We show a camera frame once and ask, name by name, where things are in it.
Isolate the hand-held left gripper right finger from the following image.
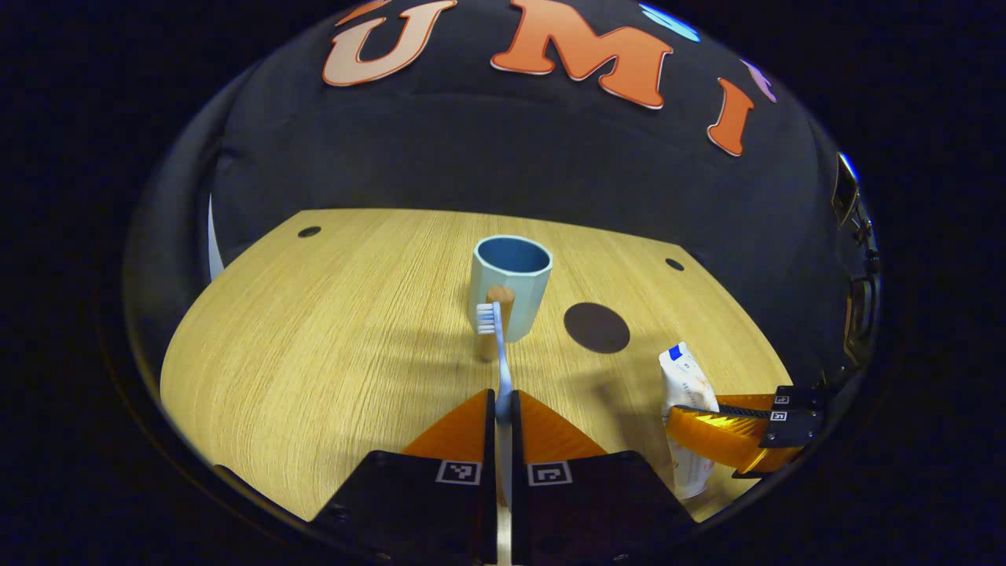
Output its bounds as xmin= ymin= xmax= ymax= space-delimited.
xmin=511 ymin=389 xmax=696 ymax=566

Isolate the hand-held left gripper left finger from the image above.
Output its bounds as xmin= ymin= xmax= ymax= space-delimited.
xmin=314 ymin=389 xmax=497 ymax=566

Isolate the white toothpaste tube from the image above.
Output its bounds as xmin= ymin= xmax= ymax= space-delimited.
xmin=659 ymin=342 xmax=720 ymax=500

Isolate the dark brown round coaster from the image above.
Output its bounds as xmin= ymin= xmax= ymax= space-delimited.
xmin=564 ymin=303 xmax=631 ymax=355

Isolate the light blue toothbrush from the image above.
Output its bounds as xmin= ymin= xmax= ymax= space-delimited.
xmin=475 ymin=303 xmax=516 ymax=566

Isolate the light blue cup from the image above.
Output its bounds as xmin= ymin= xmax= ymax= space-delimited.
xmin=469 ymin=235 xmax=553 ymax=362

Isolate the black backdrop cloth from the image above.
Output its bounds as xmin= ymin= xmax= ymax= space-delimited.
xmin=122 ymin=0 xmax=881 ymax=394

